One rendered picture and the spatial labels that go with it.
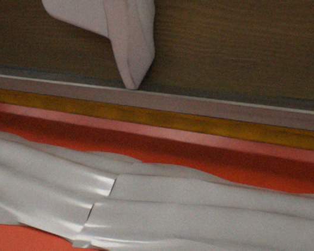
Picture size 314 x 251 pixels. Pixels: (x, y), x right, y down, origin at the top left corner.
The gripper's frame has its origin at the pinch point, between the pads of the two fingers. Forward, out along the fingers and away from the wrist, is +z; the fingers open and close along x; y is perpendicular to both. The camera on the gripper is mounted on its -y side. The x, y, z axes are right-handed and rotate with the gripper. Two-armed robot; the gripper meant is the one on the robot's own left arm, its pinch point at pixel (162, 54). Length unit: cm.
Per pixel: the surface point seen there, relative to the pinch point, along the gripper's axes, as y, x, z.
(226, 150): -4.1, 0.8, 5.3
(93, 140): 4.1, 2.2, 5.3
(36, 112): 10.5, -0.1, 5.3
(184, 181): -3.2, 5.6, 4.5
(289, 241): -8.4, 7.6, 4.9
